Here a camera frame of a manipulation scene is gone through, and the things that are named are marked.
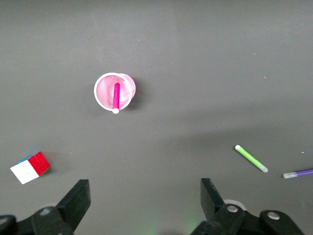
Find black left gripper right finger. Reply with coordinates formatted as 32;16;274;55
190;178;307;235

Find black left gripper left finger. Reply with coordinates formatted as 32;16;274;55
0;179;91;235

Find green marker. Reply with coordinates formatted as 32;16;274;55
234;144;269;173

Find pink marker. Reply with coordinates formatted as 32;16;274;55
112;82;121;115

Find pink mesh cup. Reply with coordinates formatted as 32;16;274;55
93;72;136;111

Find rubiks cube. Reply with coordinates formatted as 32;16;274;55
9;151;51;185

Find purple marker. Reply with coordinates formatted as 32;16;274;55
283;168;313;180

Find dark gray table cover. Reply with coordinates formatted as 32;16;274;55
0;0;313;235

